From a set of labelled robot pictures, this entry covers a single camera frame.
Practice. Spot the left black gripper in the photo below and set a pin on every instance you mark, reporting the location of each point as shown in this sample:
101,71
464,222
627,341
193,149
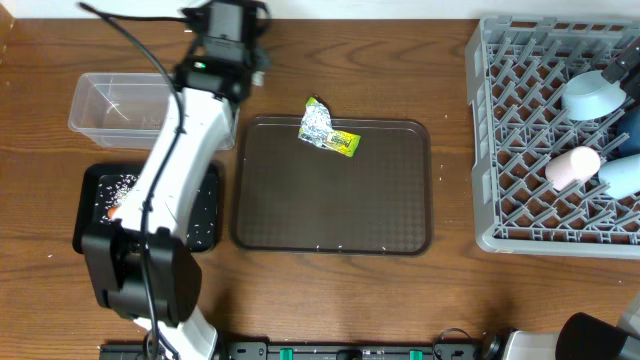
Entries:
258,63

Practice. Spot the light blue bowl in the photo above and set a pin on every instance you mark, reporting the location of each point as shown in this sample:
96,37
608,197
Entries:
589,96

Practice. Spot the light blue cup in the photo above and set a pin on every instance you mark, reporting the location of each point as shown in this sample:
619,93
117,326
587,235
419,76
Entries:
621,176

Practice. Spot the white pink cup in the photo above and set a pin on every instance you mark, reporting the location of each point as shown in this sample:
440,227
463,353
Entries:
577,165

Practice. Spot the foil wrapper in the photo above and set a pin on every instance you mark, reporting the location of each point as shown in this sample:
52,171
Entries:
315,124

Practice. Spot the yellow green snack packet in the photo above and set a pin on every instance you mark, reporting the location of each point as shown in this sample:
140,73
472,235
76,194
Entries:
342,142

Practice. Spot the orange carrot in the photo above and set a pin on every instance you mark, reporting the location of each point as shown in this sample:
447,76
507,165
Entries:
111,212

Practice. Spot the dark blue plate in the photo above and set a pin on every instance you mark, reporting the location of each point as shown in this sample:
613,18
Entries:
629,123

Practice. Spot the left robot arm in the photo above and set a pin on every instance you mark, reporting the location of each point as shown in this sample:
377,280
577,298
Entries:
139,263

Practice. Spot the grey dishwasher rack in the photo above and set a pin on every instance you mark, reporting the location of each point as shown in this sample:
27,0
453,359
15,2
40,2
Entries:
517,69

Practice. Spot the clear plastic bin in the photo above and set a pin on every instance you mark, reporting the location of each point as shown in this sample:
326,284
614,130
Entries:
121,110

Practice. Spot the brown serving tray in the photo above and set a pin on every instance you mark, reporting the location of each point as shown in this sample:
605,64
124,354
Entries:
292,196

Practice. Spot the pile of white rice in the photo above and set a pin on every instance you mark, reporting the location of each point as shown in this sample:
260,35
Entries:
201,234

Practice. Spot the black plastic tray bin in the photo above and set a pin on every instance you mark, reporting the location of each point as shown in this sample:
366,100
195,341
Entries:
89,191

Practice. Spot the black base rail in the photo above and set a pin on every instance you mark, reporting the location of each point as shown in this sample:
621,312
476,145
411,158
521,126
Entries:
270,351

